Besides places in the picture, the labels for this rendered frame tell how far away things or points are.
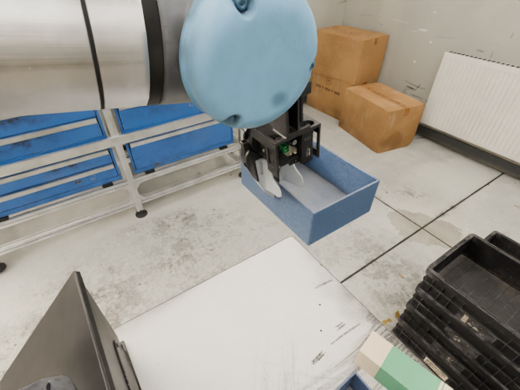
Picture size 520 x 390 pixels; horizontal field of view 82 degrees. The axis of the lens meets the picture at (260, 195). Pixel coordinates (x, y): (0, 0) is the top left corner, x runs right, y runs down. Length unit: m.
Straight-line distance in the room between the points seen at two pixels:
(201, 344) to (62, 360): 0.31
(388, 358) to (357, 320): 0.13
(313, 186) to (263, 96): 0.44
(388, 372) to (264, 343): 0.27
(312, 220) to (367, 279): 1.41
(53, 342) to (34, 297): 1.41
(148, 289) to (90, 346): 1.27
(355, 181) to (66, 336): 0.55
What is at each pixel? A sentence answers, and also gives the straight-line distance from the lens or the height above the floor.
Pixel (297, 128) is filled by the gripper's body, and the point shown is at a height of 1.26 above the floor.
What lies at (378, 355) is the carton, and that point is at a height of 0.76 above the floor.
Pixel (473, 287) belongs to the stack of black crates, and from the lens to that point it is 1.36.
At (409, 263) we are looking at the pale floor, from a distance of 2.01.
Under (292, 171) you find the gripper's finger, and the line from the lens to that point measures 0.46.
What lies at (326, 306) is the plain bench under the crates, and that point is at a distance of 0.86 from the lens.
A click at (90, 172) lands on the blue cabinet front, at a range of 1.98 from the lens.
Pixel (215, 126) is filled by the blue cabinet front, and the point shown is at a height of 0.49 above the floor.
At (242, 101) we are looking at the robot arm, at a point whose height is 1.37.
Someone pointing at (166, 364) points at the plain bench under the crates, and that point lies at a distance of 0.81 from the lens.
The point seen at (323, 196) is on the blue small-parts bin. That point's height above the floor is 1.07.
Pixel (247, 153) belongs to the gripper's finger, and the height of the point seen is 1.21.
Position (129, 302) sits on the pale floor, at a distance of 1.80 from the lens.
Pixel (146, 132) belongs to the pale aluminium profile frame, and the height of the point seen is 0.60.
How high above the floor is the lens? 1.43
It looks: 40 degrees down
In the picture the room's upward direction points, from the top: straight up
